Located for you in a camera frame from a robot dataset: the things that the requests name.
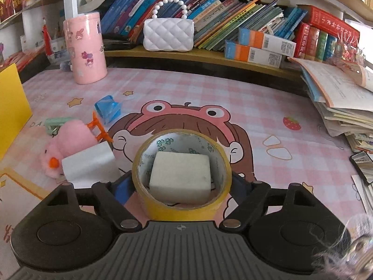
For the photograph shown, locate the green stapler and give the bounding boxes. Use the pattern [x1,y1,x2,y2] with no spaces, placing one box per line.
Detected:
[44,117,75,136]

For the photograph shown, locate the grey fluffy fur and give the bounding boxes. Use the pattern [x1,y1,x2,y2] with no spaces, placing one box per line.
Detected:
[310,213,373,280]

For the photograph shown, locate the red tassel ornament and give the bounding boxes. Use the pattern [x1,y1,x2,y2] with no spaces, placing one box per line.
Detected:
[42,17,53,56]

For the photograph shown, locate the blue plastic roll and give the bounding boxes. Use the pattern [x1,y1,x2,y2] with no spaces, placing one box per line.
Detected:
[95,95,123,124]

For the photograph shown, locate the white quilted handbag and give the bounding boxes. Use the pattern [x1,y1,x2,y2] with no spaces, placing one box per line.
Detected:
[143,0,195,52]

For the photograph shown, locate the row of colourful books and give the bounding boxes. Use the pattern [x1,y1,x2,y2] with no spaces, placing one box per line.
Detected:
[84,0,308,51]

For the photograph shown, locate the black notebook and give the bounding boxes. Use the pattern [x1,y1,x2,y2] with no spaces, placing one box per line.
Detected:
[102,39,137,51]

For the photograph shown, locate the yellow cardboard box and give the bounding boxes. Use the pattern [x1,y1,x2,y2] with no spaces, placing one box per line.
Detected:
[0,63,33,161]

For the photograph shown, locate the small thick red book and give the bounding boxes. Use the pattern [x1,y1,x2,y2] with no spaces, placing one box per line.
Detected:
[294,23,310,59]
[304,26,320,61]

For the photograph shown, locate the yellow tape roll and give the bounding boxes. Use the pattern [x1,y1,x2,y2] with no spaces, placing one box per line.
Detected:
[132,129,233,221]

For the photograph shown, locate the wooden bookshelf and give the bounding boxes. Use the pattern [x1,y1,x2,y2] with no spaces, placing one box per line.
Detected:
[0,0,373,100]

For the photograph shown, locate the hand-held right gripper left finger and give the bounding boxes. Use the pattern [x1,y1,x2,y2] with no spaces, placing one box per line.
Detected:
[44,170,143,231]

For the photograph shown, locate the loose white papers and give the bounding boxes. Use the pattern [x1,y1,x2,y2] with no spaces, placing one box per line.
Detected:
[351,175,373,210]

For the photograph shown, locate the white eraser block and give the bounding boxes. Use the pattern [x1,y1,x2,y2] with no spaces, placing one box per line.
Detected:
[149,151,213,205]

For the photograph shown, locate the pink plush duck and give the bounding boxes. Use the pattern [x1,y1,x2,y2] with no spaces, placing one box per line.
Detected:
[40,120,100,178]

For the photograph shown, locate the orange hair clip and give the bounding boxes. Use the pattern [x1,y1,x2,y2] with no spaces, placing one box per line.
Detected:
[86,111,114,143]

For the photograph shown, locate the pink checked cartoon desk mat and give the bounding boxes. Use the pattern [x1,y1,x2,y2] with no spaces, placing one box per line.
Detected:
[0,67,373,280]

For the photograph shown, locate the orange and blue carton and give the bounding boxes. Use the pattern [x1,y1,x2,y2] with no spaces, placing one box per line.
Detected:
[224,40,284,68]
[238,28,297,56]

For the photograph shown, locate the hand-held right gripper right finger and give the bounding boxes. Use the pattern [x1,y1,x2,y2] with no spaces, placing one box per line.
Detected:
[219,173,326,230]

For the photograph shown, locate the white tissue roll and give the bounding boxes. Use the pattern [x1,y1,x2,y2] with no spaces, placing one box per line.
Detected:
[61,141,117,189]

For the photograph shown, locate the pink cartoon cylinder container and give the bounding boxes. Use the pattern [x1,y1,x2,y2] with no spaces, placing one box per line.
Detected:
[63,12,108,85]

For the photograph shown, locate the black smartphone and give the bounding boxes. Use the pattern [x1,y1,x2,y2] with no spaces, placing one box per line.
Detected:
[349,151,373,185]

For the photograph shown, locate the pink sparkly ornament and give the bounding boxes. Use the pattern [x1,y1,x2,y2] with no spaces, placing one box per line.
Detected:
[329,32,368,73]

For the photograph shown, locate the stack of papers and workbooks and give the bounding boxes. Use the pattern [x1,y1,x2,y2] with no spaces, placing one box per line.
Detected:
[288,57,373,152]

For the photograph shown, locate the small white box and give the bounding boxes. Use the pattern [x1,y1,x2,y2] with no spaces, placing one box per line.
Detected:
[20,33,37,52]

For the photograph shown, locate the small thick blue book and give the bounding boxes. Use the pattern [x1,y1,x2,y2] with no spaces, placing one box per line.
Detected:
[323,33,338,62]

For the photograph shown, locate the small thick green book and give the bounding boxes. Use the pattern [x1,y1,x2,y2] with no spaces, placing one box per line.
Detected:
[315,30,328,62]

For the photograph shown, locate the thick red dictionary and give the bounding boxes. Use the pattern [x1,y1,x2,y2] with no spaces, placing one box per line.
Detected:
[303,5,360,46]

